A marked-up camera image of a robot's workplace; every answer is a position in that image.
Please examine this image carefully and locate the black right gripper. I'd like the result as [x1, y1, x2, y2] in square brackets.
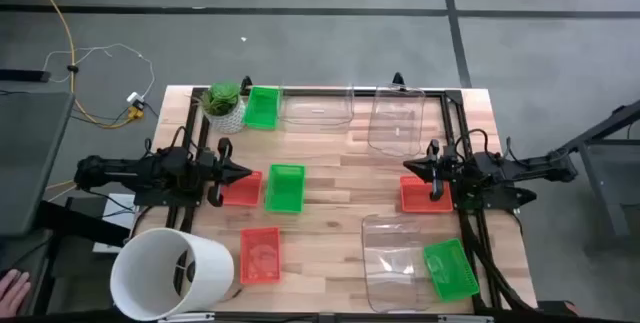
[403, 138, 459, 202]

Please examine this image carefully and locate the grey desk top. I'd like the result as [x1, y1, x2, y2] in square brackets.
[0, 90, 76, 237]

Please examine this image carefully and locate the grey table frame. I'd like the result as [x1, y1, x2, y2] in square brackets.
[559, 100, 640, 244]

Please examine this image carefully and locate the person's hand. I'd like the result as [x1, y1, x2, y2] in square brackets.
[0, 268, 32, 318]

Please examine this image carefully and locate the black cable bundle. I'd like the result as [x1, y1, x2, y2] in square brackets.
[459, 212, 536, 314]

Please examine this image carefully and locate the yellow cable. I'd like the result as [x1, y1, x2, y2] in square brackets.
[22, 0, 146, 130]

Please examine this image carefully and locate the green plastic basket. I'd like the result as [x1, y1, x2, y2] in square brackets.
[263, 163, 307, 215]
[422, 237, 481, 303]
[242, 85, 282, 131]

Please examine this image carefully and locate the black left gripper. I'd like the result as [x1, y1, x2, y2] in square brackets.
[198, 136, 254, 208]

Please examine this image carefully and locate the red plastic basket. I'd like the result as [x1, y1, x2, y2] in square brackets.
[239, 226, 282, 285]
[221, 170, 264, 208]
[399, 175, 455, 214]

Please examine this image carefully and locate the clear plastic bin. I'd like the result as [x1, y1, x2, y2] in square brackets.
[367, 84, 427, 158]
[360, 214, 441, 313]
[279, 85, 356, 127]

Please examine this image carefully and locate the thin white cable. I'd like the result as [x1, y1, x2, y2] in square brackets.
[42, 42, 156, 104]

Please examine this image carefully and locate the black support beam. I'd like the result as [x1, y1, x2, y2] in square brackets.
[34, 197, 131, 249]

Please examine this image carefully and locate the potted green succulent plant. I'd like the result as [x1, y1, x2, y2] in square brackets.
[199, 81, 247, 135]

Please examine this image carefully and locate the black flat bar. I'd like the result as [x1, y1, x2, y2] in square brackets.
[0, 69, 51, 83]

